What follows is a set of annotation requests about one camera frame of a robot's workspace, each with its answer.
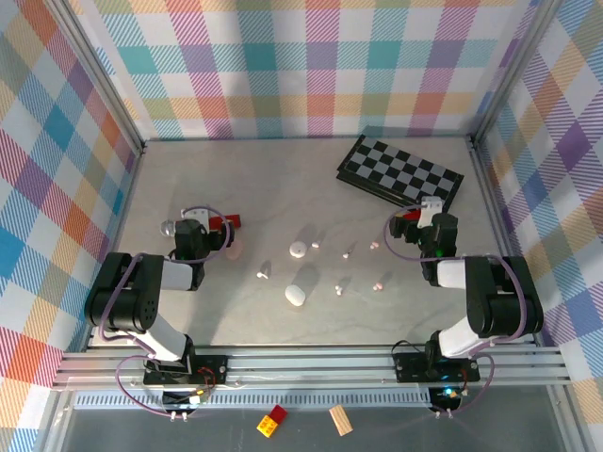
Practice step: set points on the oval white charging case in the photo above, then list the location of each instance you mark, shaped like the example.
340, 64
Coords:
295, 295

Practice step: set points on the round white charging case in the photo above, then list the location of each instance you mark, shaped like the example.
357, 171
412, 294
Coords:
297, 249

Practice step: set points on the red toy brick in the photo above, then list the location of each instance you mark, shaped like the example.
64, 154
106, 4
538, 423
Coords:
279, 412

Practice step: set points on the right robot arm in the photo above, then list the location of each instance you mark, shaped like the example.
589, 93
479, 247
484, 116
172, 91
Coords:
509, 301

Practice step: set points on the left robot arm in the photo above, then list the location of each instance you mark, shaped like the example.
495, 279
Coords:
127, 301

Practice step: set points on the red test tube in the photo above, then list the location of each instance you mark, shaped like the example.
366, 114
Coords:
168, 229

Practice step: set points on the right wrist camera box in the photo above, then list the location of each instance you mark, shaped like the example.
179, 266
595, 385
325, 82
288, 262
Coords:
431, 205

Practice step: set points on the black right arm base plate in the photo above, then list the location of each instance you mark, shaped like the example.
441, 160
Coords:
410, 369

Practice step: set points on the yellow toy brick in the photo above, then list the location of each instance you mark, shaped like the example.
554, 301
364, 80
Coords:
266, 426

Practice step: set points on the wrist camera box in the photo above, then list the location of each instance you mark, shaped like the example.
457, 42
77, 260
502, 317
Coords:
195, 215
431, 205

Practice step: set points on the aluminium table side rail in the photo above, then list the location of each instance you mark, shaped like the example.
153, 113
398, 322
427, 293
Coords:
123, 212
487, 188

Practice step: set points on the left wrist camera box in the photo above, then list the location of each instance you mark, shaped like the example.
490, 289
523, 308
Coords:
195, 215

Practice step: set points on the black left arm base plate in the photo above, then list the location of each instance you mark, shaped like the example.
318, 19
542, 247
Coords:
212, 365

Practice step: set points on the pink charging case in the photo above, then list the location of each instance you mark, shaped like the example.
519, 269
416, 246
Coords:
234, 253

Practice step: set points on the black controller board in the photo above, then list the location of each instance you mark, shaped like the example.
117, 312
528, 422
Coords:
443, 400
179, 399

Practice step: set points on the aluminium frame post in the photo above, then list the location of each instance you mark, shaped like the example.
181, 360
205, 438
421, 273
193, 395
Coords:
99, 70
511, 70

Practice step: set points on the wooden block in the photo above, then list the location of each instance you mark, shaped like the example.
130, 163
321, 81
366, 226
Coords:
340, 420

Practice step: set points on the red plastic block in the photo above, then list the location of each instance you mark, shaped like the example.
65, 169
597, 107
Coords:
409, 215

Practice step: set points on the folded black chessboard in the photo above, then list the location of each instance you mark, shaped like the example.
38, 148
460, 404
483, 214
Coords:
400, 165

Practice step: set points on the aluminium mounting rail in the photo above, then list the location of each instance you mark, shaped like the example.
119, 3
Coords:
306, 372

